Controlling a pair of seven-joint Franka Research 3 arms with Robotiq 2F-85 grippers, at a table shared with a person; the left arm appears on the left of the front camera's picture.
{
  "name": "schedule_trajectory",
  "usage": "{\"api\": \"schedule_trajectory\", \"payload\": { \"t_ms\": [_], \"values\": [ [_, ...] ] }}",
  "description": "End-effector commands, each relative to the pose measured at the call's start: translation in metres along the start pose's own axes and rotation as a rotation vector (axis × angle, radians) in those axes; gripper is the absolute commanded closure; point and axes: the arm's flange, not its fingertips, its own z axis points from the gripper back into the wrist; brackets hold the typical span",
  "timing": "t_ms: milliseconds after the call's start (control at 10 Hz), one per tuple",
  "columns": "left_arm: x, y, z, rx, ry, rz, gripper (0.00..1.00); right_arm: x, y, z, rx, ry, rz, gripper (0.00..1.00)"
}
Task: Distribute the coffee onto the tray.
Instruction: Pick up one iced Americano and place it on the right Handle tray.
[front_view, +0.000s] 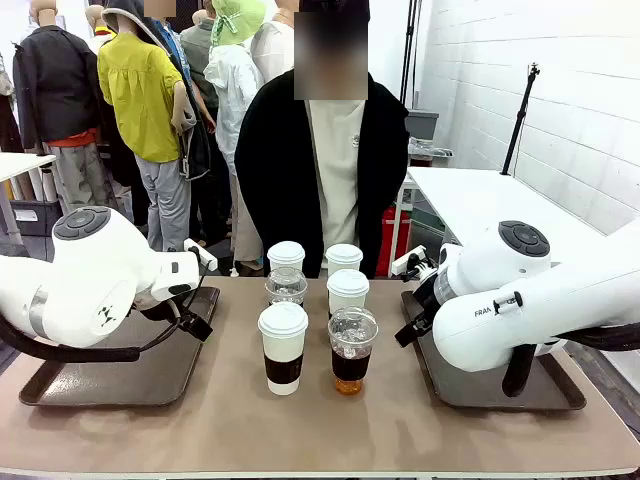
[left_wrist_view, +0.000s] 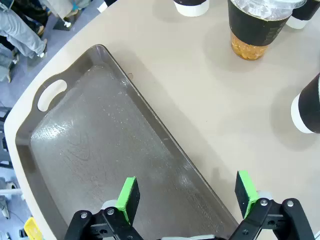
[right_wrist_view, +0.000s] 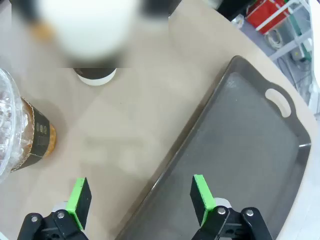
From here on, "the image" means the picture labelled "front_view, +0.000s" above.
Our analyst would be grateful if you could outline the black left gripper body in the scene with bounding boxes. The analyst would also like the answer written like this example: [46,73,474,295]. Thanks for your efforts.
[136,297,183,324]

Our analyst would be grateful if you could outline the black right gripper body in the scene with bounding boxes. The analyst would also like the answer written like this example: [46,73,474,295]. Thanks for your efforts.
[411,266,442,322]

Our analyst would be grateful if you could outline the clear plastic iced drink cup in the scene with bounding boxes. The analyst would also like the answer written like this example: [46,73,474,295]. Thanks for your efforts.
[264,266,309,308]
[327,306,380,396]

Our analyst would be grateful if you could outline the white paper coffee cup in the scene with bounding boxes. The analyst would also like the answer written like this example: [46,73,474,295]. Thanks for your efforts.
[324,243,364,275]
[266,240,307,274]
[257,301,310,397]
[326,268,371,317]

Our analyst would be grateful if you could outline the dark brown plastic tray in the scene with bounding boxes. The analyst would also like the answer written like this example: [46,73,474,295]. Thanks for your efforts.
[18,285,221,408]
[399,290,588,412]

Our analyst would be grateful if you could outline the large white table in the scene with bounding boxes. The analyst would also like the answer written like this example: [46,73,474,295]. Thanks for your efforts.
[387,166,606,279]

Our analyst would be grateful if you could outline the clear plastic wrapped items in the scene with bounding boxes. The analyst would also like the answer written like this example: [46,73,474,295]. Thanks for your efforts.
[407,137,455,167]

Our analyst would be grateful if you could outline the dark storage box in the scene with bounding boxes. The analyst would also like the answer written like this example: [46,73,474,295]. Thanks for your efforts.
[9,199,64,237]

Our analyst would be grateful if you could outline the white paper roll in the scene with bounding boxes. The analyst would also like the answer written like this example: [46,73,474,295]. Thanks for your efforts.
[39,167,59,204]

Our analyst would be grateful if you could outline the grey plastic bin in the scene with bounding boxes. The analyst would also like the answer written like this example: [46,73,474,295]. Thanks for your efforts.
[404,108,440,141]

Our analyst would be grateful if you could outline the person in black cardigan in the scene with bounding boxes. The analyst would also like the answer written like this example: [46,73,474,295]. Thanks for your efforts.
[233,0,411,280]

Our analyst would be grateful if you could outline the black tripod pole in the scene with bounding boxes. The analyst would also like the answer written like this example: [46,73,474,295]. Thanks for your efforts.
[499,62,542,177]

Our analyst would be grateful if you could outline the small white side table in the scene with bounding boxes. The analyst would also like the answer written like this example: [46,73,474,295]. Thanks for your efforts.
[0,152,57,184]

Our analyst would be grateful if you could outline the mannequin in yellow blouse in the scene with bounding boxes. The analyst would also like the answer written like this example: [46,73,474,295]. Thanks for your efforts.
[97,0,199,254]

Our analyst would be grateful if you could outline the mannequin in white shirt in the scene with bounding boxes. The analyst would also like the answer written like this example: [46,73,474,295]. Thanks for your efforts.
[203,0,266,264]

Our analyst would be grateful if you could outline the black light stand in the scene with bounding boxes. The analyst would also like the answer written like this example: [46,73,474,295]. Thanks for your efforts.
[398,0,424,109]

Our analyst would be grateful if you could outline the mannequin in black jacket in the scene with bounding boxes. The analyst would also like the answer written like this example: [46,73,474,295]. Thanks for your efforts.
[12,0,109,212]

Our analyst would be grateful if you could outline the person in blue shirt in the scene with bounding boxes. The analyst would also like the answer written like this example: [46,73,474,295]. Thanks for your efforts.
[144,0,234,246]

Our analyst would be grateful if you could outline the mannequin with red yellow scarf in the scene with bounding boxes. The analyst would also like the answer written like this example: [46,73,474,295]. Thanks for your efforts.
[84,3,117,54]

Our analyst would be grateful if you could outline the mannequin in cream top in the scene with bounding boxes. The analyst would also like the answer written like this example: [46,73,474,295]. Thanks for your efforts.
[249,0,296,84]

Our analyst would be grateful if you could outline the green sun hat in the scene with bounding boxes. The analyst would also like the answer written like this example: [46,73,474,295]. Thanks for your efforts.
[210,0,267,47]

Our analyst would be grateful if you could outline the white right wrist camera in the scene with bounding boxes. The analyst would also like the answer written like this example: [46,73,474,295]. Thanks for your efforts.
[391,244,429,278]

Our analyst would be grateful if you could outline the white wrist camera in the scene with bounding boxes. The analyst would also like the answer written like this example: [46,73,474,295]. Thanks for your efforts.
[391,244,429,278]
[183,238,219,273]

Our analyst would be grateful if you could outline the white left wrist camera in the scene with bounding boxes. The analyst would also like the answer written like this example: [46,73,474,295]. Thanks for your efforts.
[183,238,219,273]

